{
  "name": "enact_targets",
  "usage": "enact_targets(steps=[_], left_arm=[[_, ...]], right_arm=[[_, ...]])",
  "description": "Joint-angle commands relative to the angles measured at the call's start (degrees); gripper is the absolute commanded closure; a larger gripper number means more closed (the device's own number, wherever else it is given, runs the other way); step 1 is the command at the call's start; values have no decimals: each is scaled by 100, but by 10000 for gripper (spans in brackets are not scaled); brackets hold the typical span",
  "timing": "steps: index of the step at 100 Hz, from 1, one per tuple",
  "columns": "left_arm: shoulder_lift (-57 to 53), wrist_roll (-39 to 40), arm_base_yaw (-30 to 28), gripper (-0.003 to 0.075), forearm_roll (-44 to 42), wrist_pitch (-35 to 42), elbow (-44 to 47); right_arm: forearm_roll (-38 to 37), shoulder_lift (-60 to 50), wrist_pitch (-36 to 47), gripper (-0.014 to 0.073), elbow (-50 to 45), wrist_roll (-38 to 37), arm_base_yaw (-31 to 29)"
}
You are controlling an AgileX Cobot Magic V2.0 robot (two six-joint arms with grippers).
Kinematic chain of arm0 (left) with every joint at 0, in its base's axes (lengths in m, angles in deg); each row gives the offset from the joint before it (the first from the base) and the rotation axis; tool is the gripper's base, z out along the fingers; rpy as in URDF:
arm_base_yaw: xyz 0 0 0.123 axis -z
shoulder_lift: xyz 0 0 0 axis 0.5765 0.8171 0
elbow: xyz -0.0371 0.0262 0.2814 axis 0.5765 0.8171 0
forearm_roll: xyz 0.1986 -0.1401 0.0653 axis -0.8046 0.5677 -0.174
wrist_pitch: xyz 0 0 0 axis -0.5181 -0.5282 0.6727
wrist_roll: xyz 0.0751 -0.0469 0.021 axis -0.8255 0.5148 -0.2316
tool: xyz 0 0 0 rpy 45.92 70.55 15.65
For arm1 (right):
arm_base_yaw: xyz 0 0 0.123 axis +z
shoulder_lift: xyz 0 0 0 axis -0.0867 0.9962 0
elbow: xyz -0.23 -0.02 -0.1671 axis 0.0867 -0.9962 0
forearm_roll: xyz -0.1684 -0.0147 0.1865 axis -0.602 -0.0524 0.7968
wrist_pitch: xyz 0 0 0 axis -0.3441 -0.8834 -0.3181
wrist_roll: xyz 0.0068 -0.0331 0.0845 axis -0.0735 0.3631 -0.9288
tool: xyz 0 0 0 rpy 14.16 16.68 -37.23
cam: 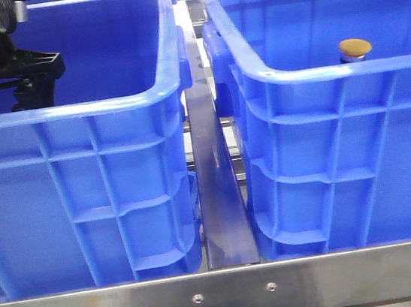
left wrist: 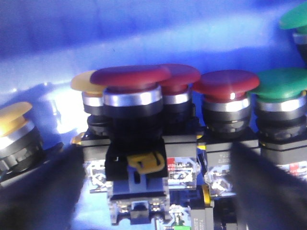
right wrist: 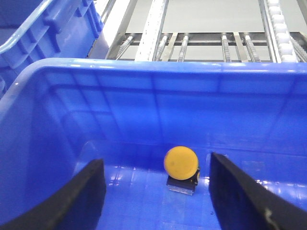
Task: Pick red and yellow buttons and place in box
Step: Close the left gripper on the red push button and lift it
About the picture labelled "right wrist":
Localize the roller conveyor rack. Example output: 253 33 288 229
89 0 307 63

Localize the yellow push button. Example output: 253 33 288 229
164 146 200 196

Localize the blue bin far right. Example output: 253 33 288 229
0 0 104 96

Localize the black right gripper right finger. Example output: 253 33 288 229
209 152 307 230

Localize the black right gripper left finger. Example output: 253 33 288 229
0 159 106 230

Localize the blue plastic bin right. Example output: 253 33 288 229
0 58 307 230

